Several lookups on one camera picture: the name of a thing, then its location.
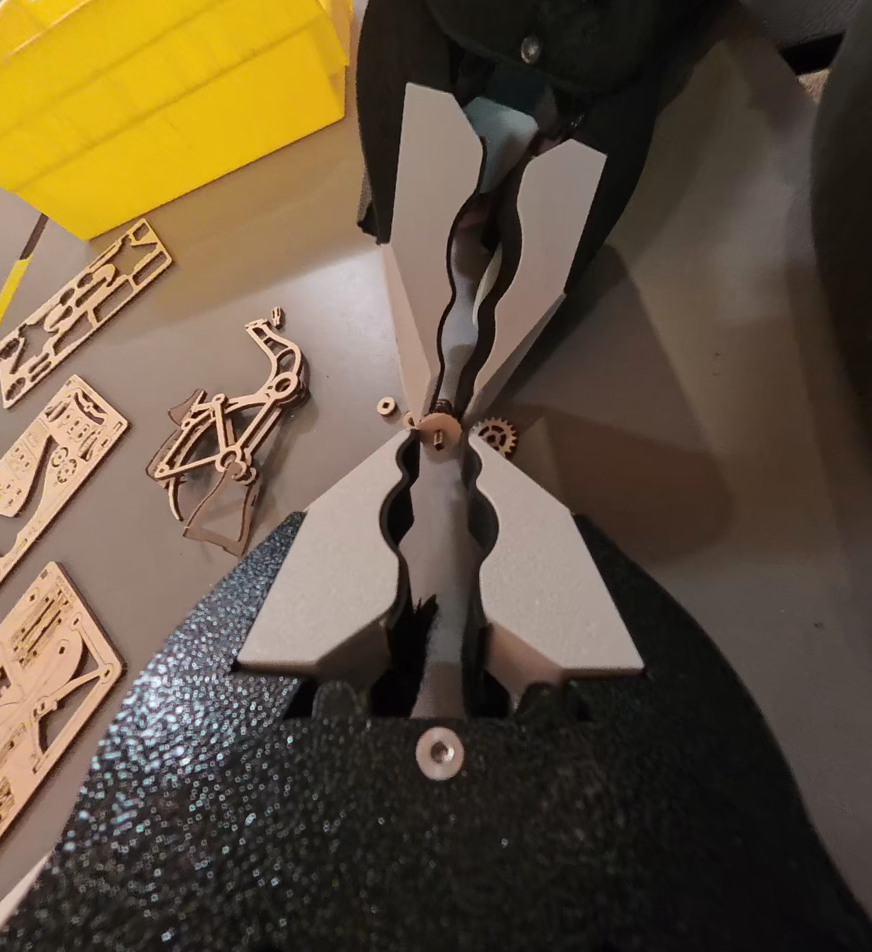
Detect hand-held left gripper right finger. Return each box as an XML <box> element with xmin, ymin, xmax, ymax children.
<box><xmin>465</xmin><ymin>431</ymin><xmax>645</xmax><ymax>699</ymax></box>

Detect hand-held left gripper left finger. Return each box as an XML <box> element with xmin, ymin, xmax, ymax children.
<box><xmin>236</xmin><ymin>430</ymin><xmax>422</xmax><ymax>681</ymax></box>

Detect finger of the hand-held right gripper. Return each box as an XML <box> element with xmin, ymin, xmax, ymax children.
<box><xmin>464</xmin><ymin>137</ymin><xmax>608</xmax><ymax>417</ymax></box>
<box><xmin>380</xmin><ymin>82</ymin><xmax>487</xmax><ymax>414</ymax></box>

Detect wooden gear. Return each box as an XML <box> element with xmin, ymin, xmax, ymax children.
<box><xmin>473</xmin><ymin>416</ymin><xmax>519</xmax><ymax>456</ymax></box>

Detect wooden model frame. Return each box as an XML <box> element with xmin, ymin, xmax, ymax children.
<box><xmin>144</xmin><ymin>306</ymin><xmax>310</xmax><ymax>555</ymax></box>

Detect wooden gear axle assembly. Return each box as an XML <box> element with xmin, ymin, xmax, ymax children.
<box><xmin>405</xmin><ymin>402</ymin><xmax>458</xmax><ymax>453</ymax></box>

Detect wooden parts sheet curved cutout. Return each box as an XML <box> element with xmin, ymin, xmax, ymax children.
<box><xmin>0</xmin><ymin>375</ymin><xmax>130</xmax><ymax>633</ymax></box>

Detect wooden parts sheet slotted strips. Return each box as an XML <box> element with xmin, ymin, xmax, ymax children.
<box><xmin>0</xmin><ymin>561</ymin><xmax>124</xmax><ymax>890</ymax></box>

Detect emptied wooden parts sheet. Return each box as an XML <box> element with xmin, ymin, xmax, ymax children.
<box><xmin>0</xmin><ymin>219</ymin><xmax>174</xmax><ymax>410</ymax></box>

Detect person's right hand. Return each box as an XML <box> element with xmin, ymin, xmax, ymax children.
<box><xmin>464</xmin><ymin>201</ymin><xmax>498</xmax><ymax>261</ymax></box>

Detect yellow plastic bin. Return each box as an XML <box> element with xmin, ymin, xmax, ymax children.
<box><xmin>0</xmin><ymin>0</ymin><xmax>351</xmax><ymax>240</ymax></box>

